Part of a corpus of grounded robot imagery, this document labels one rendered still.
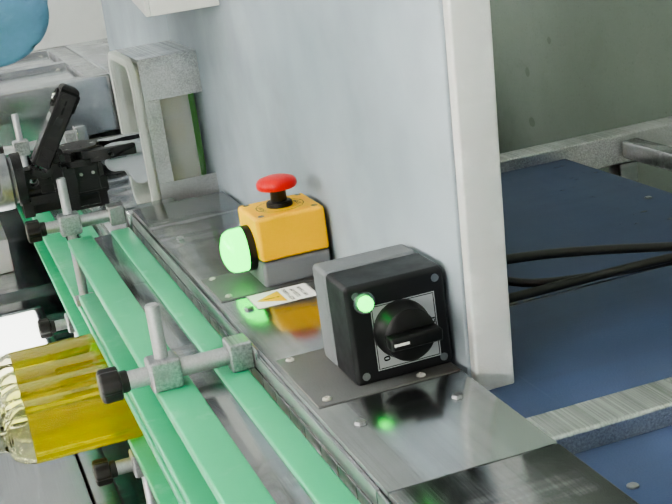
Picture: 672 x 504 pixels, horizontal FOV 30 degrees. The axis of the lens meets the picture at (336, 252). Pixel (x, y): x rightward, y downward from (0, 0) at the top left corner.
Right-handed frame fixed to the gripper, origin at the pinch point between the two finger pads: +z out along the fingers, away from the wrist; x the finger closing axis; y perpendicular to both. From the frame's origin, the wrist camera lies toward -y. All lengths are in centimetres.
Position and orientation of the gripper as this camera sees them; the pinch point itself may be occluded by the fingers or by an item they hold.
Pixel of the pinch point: (157, 135)
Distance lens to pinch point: 174.4
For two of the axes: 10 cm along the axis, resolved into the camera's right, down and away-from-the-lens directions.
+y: 1.4, 9.5, 2.8
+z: 9.4, -2.2, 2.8
